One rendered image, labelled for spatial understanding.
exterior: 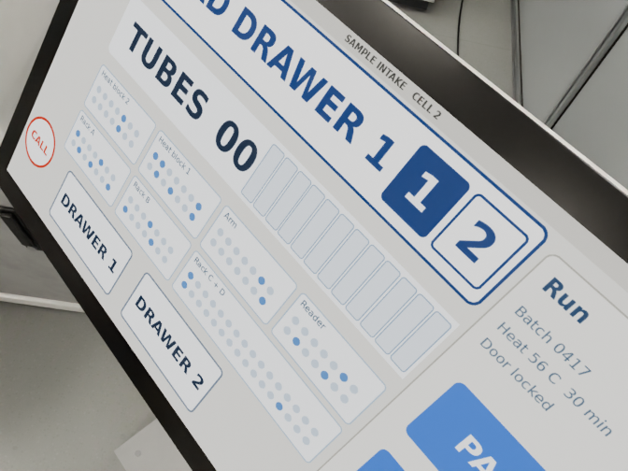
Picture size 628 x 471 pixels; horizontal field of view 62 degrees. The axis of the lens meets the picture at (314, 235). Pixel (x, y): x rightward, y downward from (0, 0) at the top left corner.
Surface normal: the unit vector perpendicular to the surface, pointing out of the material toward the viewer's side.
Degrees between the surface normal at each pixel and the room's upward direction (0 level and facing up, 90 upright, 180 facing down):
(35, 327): 0
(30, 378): 0
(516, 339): 50
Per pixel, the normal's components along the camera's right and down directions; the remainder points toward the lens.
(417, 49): -0.51, 0.08
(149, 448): 0.07, -0.47
